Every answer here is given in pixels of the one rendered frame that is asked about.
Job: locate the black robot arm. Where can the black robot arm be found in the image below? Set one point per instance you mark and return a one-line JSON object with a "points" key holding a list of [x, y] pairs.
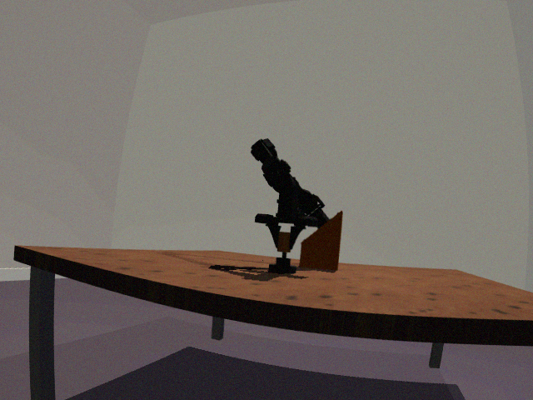
{"points": [[277, 175]]}

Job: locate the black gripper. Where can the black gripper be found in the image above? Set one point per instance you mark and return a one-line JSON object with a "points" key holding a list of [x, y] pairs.
{"points": [[287, 207]]}

